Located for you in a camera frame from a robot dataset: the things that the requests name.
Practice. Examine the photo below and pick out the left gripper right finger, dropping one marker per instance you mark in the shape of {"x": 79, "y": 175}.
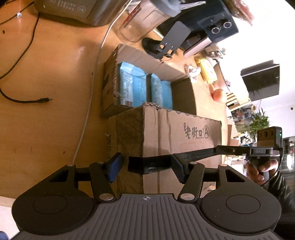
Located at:
{"x": 190, "y": 174}

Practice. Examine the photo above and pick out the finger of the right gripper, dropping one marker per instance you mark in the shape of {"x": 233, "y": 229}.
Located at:
{"x": 197, "y": 155}

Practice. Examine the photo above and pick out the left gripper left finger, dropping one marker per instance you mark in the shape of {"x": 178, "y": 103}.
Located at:
{"x": 102, "y": 175}

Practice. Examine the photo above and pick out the brown cardboard box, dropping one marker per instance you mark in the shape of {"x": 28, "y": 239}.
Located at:
{"x": 194, "y": 123}

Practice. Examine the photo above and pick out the blue tissue pack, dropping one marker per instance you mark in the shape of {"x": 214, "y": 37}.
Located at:
{"x": 161, "y": 92}
{"x": 133, "y": 85}

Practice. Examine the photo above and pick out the person's right hand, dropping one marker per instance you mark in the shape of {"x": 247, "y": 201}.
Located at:
{"x": 256, "y": 176}

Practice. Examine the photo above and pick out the green potted plant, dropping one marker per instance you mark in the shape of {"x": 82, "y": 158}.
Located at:
{"x": 259, "y": 120}

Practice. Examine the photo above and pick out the red apple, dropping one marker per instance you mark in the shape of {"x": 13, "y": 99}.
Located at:
{"x": 219, "y": 96}

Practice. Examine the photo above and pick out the white bowl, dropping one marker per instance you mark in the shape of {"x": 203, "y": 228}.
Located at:
{"x": 221, "y": 82}

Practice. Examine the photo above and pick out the white elastic band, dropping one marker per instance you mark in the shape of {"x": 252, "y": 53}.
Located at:
{"x": 192, "y": 72}

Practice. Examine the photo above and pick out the yellow wet wipes pack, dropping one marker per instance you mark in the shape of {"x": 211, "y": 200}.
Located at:
{"x": 206, "y": 70}

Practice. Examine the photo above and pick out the black phone stand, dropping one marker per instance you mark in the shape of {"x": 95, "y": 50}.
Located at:
{"x": 169, "y": 44}

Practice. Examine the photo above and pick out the black air fryer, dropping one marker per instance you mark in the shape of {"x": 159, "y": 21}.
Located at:
{"x": 209, "y": 23}

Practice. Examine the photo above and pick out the clear plastic cup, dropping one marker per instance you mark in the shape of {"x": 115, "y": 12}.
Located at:
{"x": 146, "y": 16}

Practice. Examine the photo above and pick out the grey rice cooker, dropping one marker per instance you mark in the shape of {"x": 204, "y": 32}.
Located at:
{"x": 96, "y": 13}

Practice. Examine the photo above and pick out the black wall monitor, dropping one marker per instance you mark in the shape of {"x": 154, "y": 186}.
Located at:
{"x": 262, "y": 80}

